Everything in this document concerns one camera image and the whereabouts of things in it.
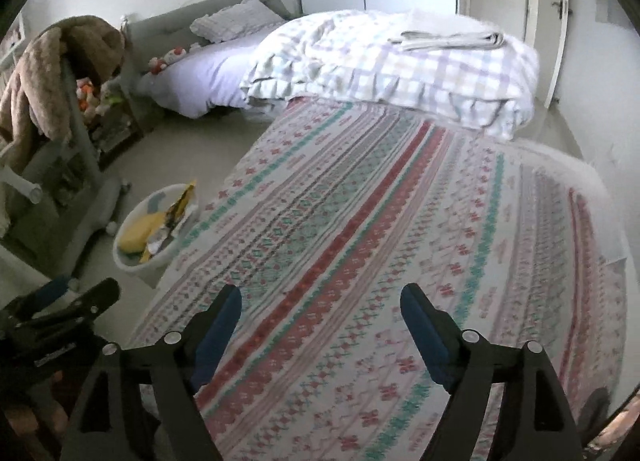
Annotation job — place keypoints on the plaid ruffled quilt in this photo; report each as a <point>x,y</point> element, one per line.
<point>375,76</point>

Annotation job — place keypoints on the white plastic bucket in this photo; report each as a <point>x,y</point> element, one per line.
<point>130,261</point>

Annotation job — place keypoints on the small grey bed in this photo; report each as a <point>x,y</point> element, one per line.
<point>160,26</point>

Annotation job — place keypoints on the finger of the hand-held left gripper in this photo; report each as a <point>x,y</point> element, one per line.
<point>90,303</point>
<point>50,289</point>

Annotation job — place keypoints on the plaid ruffled pillow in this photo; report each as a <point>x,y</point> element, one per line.
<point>235,21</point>

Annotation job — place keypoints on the yellow plastic bag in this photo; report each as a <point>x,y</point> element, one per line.
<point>140,233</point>

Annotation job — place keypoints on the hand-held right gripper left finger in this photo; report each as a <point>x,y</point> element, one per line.
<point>220,326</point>

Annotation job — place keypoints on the white tissue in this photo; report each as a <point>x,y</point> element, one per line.
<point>162,246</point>

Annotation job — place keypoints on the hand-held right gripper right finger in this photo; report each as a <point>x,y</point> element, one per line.
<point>425,331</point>

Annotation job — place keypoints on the red plush toy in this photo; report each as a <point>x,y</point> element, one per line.
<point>157,65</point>

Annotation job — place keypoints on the white door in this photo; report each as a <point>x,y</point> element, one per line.
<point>547,16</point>

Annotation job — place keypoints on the white plush toy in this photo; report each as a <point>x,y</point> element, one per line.
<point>177,55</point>

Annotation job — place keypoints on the folded white cloth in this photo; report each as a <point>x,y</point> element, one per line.
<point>450,39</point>

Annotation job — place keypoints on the pile of plush toys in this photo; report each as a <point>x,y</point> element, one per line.
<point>97,96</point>

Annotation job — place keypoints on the brown fluffy blanket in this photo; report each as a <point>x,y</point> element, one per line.
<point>45,76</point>

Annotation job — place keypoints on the patterned striped bedsheet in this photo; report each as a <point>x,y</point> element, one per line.
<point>350,241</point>

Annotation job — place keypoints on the lilac bedsheet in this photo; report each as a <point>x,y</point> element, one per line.
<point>210,76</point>

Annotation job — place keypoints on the dark bedside shelf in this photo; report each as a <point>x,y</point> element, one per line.
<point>122,136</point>

